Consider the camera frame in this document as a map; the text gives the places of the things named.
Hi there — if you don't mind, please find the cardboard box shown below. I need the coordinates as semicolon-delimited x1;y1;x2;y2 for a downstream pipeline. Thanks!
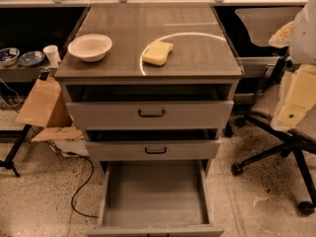
15;76;89;157

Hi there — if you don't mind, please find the grey middle drawer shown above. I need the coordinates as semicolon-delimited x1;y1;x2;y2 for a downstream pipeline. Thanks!
86;129;220;161

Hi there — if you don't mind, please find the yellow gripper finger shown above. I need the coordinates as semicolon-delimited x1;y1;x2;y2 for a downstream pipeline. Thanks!
271;64;316;131
269;22;293;48

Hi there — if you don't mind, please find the yellow sponge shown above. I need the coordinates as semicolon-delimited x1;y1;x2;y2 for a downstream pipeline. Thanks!
142;40;174;66

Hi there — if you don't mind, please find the grey bottom drawer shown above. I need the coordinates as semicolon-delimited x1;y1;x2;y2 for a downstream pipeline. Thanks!
87;160;223;237

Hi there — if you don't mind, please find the grey office chair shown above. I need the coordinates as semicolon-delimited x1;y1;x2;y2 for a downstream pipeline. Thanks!
231;1;316;215

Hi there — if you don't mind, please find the white bowl at left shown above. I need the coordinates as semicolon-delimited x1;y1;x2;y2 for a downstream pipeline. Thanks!
0;47;20;67

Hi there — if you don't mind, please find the grey top drawer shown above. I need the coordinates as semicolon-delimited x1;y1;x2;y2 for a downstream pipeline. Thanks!
67;84;233;130

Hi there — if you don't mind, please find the grey drawer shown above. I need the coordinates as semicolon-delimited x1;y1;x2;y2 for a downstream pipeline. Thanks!
86;129;220;161
87;160;223;237
67;84;233;130

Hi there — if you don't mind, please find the grey drawer cabinet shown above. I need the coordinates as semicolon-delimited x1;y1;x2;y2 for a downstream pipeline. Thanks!
53;3;245;175

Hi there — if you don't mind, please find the white paper cup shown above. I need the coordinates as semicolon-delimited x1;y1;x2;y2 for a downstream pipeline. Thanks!
42;44;61;66

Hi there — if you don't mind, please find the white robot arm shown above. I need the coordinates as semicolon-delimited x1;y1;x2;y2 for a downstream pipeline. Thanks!
269;0;316;131

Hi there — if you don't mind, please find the black tripod stand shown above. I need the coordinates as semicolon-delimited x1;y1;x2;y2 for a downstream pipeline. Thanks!
0;124;31;177

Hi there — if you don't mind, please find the white bowl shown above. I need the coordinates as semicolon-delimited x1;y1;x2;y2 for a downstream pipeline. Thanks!
0;47;20;67
68;34;113;62

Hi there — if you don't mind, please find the black cable on floor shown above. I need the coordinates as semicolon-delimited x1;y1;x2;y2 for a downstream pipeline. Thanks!
48;141;100;219

